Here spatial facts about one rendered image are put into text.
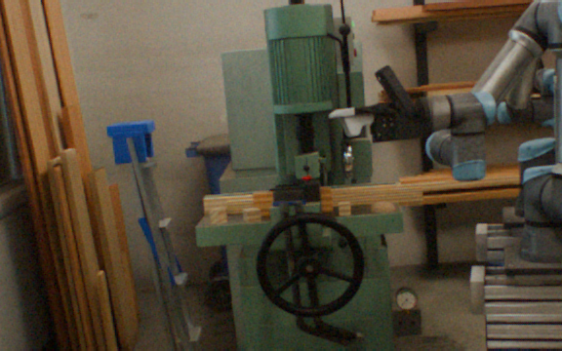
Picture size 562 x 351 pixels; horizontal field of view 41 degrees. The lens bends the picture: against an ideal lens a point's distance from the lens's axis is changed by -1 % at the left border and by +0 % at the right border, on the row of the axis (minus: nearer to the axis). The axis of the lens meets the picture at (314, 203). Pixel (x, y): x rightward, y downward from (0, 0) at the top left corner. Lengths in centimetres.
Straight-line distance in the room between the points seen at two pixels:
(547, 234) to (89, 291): 223
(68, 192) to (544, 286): 220
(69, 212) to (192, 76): 152
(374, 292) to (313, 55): 71
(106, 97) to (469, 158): 338
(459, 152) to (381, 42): 304
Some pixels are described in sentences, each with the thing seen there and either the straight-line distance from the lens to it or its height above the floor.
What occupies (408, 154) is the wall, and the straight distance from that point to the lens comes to 474.
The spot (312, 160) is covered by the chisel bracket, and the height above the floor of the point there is 105.
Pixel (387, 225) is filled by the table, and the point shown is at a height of 86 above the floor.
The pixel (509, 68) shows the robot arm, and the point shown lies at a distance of 184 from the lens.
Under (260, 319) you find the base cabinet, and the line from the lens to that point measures 228.
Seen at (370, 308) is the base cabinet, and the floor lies 62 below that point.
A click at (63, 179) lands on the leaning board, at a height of 92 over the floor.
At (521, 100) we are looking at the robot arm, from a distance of 260.
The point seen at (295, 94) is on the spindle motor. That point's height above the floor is 126.
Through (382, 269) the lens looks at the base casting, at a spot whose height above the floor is 73.
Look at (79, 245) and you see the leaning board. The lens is 351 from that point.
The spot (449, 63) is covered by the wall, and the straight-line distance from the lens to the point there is 475.
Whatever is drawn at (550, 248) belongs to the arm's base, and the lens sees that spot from 193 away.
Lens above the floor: 135
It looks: 11 degrees down
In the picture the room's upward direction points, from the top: 5 degrees counter-clockwise
